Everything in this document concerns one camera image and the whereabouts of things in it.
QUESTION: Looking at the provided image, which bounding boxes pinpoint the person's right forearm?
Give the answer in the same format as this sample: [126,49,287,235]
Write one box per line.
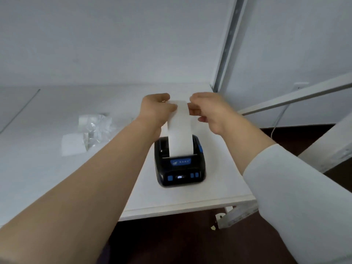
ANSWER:
[220,111,352,264]

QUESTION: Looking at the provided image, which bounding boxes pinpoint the black portable printer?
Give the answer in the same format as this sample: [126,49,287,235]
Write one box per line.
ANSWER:
[154,134,207,188]

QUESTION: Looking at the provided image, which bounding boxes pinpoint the person's right hand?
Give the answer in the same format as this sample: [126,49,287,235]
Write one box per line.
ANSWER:
[188,92,237,135]

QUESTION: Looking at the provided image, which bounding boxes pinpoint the person's left forearm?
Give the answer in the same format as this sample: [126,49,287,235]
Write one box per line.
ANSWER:
[0,119,163,264]

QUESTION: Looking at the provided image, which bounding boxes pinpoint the white cable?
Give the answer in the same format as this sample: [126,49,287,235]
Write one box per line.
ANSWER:
[271,104,289,138]

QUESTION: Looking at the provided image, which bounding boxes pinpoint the person's left hand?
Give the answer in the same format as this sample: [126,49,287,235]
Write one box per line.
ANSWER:
[136,93,178,135]

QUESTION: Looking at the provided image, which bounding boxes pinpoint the crumpled white paper slip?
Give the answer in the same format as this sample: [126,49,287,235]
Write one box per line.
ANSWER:
[95,115,116,140]

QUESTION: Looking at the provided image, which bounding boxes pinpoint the clear plastic zip bag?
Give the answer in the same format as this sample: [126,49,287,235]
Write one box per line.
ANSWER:
[78,114,135,151]

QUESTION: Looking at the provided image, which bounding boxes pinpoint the curled white paper strip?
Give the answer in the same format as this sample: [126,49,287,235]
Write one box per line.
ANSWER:
[61,114,88,157]

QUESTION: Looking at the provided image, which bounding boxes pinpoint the white metal shelf frame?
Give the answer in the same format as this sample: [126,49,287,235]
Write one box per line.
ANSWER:
[210,0,352,229]

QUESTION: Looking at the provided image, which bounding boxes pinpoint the white paper roll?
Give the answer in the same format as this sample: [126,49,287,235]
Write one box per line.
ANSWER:
[166,100,194,158]

